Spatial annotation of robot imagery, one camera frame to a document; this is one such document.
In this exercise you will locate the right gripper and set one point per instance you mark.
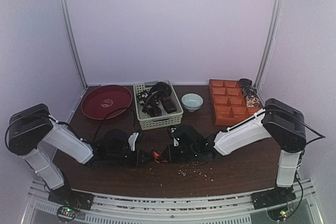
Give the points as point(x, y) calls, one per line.
point(170, 154)

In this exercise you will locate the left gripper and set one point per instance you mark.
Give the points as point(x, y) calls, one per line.
point(138, 161)

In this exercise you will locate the red navy striped tie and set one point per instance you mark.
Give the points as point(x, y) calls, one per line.
point(157, 156)

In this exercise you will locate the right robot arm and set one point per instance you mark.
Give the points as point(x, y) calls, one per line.
point(275, 120)

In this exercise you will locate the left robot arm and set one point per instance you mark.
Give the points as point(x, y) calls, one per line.
point(31, 131)

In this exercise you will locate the dark ties in basket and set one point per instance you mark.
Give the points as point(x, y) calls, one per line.
point(159, 94)

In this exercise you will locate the beige plastic basket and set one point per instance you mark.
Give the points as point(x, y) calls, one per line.
point(147, 122)

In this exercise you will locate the pale blue ceramic bowl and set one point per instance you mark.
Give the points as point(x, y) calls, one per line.
point(192, 102)

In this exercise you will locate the red round tray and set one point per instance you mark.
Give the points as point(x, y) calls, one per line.
point(107, 100)

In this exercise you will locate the orange compartment organizer box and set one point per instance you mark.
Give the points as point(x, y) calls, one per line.
point(228, 103)

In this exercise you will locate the rolled patterned tie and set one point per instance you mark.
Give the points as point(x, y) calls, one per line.
point(253, 102)
point(249, 91)

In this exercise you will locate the rolled dark tie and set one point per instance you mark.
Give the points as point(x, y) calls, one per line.
point(244, 82)

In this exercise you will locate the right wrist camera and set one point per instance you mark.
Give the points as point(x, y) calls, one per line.
point(176, 140)

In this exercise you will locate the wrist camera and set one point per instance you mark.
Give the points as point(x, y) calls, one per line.
point(134, 139)
point(176, 140)

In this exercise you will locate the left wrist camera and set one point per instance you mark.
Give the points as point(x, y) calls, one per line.
point(134, 139)

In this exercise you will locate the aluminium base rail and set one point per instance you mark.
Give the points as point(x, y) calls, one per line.
point(235, 208)

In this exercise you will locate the left aluminium frame post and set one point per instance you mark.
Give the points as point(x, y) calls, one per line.
point(72, 43)

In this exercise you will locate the aluminium frame post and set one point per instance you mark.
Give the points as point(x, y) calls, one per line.
point(72, 43)
point(269, 44)

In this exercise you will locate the right aluminium frame post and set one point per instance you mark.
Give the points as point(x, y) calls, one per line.
point(269, 44)

